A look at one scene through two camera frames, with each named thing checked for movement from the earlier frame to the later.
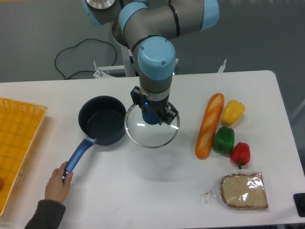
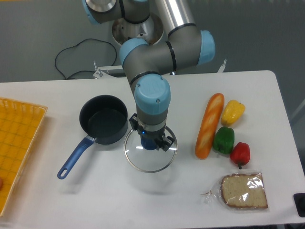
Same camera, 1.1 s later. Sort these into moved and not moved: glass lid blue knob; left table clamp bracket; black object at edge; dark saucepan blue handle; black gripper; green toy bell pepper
Moved: glass lid blue knob; black gripper
Not moved: green toy bell pepper; black object at edge; left table clamp bracket; dark saucepan blue handle
